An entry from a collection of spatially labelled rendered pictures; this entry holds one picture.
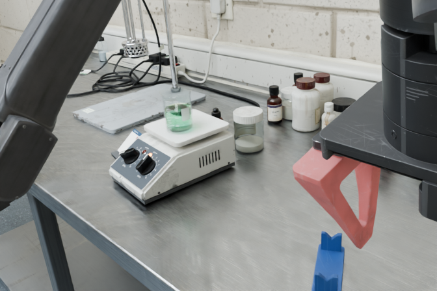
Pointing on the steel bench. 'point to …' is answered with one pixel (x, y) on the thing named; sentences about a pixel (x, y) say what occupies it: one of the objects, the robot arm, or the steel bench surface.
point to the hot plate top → (201, 119)
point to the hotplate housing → (183, 165)
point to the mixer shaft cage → (132, 47)
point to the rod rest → (329, 264)
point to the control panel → (130, 173)
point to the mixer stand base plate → (129, 109)
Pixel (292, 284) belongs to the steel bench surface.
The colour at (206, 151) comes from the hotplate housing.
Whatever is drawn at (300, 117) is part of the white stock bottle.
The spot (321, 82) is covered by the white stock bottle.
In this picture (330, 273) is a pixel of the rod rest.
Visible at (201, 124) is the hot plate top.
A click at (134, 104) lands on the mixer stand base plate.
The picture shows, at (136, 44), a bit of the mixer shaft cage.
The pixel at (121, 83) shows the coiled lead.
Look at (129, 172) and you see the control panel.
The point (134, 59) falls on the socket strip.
